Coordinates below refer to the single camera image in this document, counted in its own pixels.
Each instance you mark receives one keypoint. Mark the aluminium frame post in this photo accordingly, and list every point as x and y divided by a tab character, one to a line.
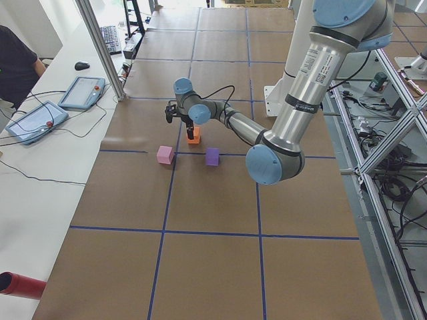
92	25

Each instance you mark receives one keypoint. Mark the orange foam cube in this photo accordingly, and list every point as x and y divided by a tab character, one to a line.
196	136

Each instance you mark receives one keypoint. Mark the blue teach pendant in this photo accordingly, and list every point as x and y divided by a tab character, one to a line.
35	124
82	93

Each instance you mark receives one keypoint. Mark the person in dark shirt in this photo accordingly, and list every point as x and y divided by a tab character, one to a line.
21	68

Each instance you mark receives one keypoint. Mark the pink foam cube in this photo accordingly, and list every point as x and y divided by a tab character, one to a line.
165	155

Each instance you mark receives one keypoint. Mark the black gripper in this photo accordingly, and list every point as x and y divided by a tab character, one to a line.
189	124

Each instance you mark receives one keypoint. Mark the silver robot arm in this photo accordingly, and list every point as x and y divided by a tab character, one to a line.
326	32

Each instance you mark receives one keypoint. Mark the black keyboard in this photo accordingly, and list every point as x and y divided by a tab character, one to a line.
111	39

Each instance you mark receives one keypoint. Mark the black computer mouse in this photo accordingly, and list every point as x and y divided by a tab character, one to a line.
81	65

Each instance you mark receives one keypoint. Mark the purple foam cube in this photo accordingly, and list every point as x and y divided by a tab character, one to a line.
212	156

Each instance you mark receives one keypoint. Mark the red cylinder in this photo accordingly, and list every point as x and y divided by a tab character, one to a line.
21	286

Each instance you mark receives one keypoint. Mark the near blue teach pendant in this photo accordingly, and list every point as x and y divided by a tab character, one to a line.
35	124

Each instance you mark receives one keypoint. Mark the far blue teach pendant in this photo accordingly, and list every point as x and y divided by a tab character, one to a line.
82	93

